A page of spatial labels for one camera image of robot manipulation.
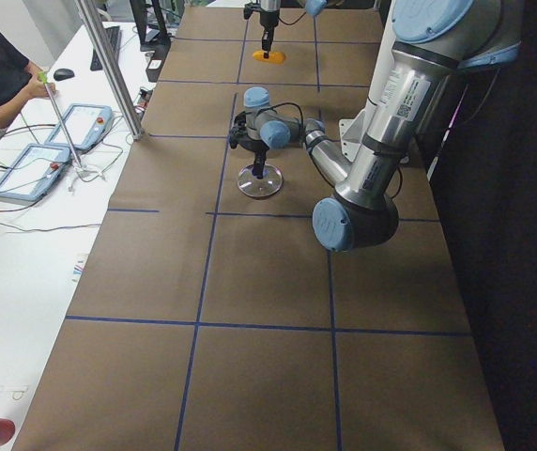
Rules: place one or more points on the near teach pendant tablet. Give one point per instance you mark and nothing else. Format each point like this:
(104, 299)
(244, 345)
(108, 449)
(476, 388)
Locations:
(34, 172)

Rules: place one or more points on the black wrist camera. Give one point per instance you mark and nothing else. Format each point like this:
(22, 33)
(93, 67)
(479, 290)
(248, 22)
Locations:
(249, 9)
(237, 133)

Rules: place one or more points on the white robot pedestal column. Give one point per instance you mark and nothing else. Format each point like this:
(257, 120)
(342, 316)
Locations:
(352, 130)

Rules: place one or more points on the person's hand holding stick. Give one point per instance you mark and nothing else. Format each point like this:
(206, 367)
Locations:
(38, 89)

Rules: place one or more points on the dark pot purple handle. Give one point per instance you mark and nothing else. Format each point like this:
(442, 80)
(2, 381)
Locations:
(291, 144)

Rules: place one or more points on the glass pot lid purple knob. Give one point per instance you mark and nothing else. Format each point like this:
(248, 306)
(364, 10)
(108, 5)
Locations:
(267, 185)

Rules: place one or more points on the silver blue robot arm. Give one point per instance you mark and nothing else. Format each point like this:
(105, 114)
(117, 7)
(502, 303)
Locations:
(428, 41)
(311, 7)

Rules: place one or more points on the black monitor stand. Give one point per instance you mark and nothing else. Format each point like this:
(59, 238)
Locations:
(150, 25)

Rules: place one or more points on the teach pendant tablet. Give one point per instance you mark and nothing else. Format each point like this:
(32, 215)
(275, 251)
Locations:
(87, 124)
(34, 172)

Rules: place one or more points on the metal stick green handle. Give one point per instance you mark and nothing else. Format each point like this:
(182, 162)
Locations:
(42, 77)

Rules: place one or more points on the grey aluminium frame post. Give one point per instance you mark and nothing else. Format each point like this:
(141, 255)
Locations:
(103, 47)

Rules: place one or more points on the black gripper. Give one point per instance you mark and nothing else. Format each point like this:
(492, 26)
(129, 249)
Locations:
(259, 148)
(267, 22)

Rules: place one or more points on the black computer mouse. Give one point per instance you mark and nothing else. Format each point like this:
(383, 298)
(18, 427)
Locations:
(63, 74)

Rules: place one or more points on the far teach pendant tablet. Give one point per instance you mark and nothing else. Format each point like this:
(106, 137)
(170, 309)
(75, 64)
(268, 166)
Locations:
(87, 124)

